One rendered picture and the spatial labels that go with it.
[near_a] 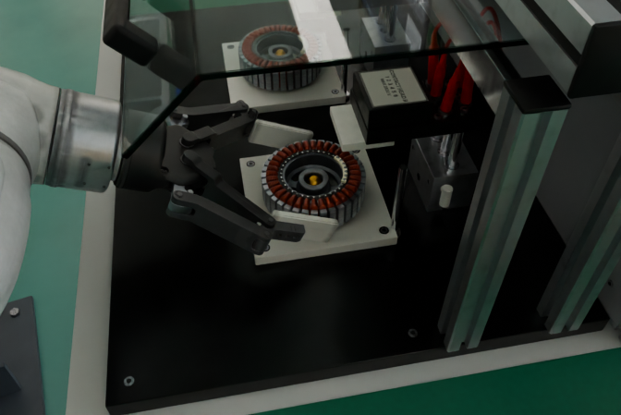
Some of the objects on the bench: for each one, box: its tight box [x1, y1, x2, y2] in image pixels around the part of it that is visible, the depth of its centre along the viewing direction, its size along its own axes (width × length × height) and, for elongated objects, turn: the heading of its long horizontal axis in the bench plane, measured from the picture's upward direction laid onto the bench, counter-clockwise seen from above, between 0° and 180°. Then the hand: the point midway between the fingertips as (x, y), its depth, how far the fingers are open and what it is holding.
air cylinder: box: [408, 134, 479, 212], centre depth 69 cm, size 5×8×6 cm
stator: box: [262, 140, 366, 226], centre depth 67 cm, size 11×11×4 cm
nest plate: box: [239, 146, 397, 265], centre depth 69 cm, size 15×15×1 cm
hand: (310, 182), depth 67 cm, fingers open, 13 cm apart
